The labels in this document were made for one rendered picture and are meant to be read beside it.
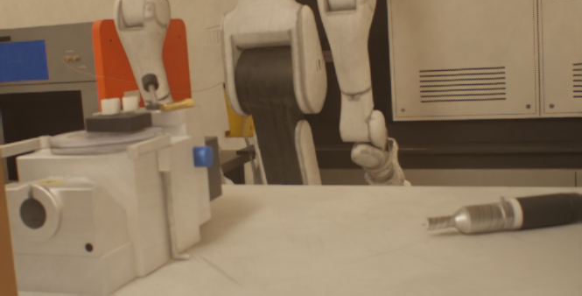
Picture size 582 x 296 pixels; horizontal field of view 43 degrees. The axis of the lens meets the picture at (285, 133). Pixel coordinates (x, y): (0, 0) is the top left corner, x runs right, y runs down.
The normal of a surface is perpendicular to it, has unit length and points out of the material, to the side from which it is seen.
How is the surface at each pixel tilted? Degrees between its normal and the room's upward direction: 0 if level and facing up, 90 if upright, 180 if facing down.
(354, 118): 110
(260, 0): 82
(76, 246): 90
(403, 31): 90
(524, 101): 90
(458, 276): 0
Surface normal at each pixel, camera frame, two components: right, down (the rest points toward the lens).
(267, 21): -0.37, -0.01
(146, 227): 0.95, -0.02
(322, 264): -0.07, -0.99
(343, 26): -0.26, 0.31
